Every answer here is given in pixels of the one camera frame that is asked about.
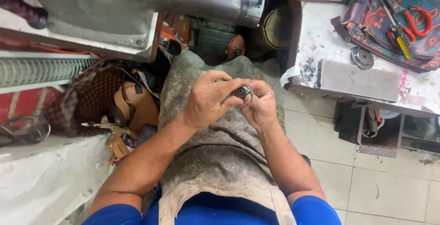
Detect person's right hand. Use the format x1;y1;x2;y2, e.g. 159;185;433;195
239;78;280;130

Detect person's left hand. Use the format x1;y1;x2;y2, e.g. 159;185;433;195
181;69;245;130

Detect metal bobbin case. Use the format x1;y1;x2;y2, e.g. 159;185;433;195
235;86;254;102

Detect dirty grey work apron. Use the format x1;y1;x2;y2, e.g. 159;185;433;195
156;50;298;225

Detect tan leather bag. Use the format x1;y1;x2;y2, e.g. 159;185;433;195
114;81;160;135

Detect brown leather shoe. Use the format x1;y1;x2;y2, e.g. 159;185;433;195
225;34;247;63

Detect orange machine motor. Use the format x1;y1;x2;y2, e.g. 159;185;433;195
160;13;191;56

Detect grey rectangular stone block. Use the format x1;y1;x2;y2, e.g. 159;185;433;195
316;59;402;103

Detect paint-stained white work table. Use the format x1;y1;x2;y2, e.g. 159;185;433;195
280;0;440;118

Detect blue shirt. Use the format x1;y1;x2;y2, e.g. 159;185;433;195
82;186;342;225

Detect round metal disc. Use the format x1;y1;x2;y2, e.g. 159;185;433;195
351;47;375;70

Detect brown checkered handbag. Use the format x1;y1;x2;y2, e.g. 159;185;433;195
44;58;138;137

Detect grey metal sewing machine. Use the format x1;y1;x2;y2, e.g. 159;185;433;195
14;0;267;62

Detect patterned fabric bag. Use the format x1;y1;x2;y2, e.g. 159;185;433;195
331;0;440;73

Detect yellow and black screwdriver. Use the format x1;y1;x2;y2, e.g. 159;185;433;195
375;0;418;61

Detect white ribbed coil heater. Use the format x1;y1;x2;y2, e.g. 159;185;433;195
0;51;100;94

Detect tan leather strap with buckles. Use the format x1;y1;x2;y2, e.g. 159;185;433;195
81;117;139;168

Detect metal bracket under table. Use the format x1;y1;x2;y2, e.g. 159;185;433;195
356;105;406;158

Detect red-handled scissors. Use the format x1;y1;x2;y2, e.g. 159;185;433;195
380;0;434;48

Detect tangle of dark cables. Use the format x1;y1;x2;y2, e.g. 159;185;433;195
0;115;52;148

